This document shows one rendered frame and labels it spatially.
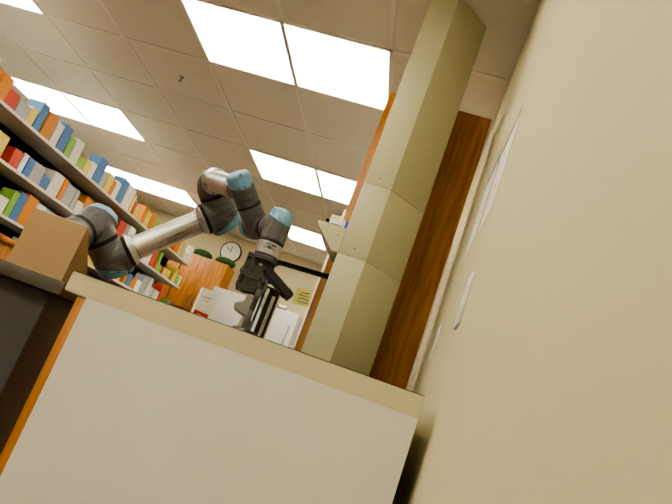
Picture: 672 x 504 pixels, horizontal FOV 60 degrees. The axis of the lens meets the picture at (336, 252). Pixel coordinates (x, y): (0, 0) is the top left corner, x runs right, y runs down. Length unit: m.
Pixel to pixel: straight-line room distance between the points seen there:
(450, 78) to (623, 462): 2.39
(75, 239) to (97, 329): 0.82
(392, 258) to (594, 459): 2.01
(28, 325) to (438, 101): 1.71
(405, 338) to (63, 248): 1.35
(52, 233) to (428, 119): 1.45
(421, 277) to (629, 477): 2.32
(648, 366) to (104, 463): 1.00
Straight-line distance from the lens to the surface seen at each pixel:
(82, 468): 1.17
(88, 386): 1.17
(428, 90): 2.48
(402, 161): 2.32
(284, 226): 1.73
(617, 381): 0.29
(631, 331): 0.29
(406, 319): 2.50
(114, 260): 2.15
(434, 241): 2.59
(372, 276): 2.20
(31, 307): 1.94
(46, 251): 2.00
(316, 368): 1.06
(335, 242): 2.20
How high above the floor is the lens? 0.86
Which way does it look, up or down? 15 degrees up
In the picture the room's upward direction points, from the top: 20 degrees clockwise
